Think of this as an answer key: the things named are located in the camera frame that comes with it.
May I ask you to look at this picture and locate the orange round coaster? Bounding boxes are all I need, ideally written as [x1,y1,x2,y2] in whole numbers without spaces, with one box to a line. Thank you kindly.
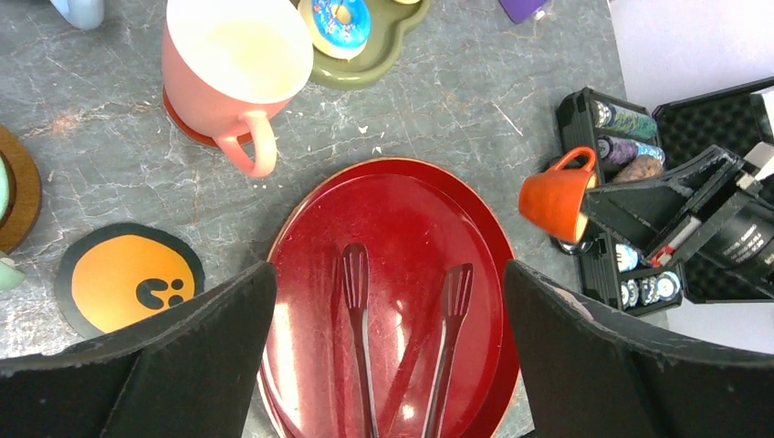
[53,223,205,339]

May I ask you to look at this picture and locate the mint green cup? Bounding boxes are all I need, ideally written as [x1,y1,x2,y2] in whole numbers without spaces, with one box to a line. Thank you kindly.
[1,153,26,291]

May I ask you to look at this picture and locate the black poker chip case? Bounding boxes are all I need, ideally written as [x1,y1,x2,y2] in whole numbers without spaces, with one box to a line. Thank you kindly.
[556,78,773,316]

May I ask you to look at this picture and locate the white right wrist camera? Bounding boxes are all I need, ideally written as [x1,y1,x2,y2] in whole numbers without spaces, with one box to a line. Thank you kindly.
[744,86,773,182]

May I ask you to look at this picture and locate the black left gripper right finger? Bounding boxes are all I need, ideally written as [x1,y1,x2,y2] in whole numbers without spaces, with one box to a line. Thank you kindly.
[503,260,773,437]

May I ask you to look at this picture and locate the pink mug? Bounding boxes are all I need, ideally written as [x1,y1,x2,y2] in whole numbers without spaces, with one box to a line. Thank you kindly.
[162,1,313,178]

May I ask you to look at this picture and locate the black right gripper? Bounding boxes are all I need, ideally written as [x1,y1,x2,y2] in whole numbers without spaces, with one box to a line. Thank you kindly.
[580,145,773,297]

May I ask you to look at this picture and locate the light blue mug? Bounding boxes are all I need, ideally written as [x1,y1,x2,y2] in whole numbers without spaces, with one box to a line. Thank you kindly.
[50,0,105,30]

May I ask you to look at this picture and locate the red round coaster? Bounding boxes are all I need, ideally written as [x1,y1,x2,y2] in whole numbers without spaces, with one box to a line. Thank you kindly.
[162,86,267,149]

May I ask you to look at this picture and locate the purple cone-shaped container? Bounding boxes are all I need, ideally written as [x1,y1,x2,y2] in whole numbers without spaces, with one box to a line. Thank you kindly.
[499,0,548,25]

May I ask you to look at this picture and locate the small orange cup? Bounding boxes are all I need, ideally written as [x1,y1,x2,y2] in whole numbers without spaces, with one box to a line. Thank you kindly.
[518,147,599,244]

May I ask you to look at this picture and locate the metal tongs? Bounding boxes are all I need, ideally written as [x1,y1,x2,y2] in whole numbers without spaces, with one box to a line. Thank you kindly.
[341,243,474,437]

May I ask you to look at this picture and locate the green three-tier stand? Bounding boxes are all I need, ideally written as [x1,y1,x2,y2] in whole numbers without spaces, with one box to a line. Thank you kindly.
[311,1,431,90]

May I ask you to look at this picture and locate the brown round coaster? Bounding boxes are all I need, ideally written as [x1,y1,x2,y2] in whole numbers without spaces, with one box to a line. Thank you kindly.
[1,125,42,253]

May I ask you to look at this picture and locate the blue frosted donut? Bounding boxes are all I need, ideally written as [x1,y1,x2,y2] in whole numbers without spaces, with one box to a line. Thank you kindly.
[297,0,371,61]

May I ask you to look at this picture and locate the round red tray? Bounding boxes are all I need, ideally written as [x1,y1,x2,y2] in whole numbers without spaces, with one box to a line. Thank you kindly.
[258,158,519,437]

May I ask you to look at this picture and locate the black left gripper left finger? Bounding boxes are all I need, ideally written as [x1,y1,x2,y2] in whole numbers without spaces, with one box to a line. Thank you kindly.
[1,262,277,437]

